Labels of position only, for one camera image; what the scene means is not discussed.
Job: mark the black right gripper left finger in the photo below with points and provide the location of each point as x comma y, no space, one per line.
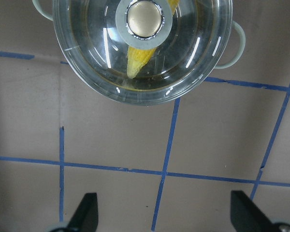
85,218

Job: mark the yellow corn cob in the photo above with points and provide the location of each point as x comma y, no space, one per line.
144,19

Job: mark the white steel cooking pot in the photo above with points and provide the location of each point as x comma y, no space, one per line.
236,46

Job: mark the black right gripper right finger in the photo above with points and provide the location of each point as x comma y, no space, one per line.
245,216

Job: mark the glass pot lid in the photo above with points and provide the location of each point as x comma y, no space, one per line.
142,48

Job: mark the brown paper table cover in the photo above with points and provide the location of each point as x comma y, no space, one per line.
163,168

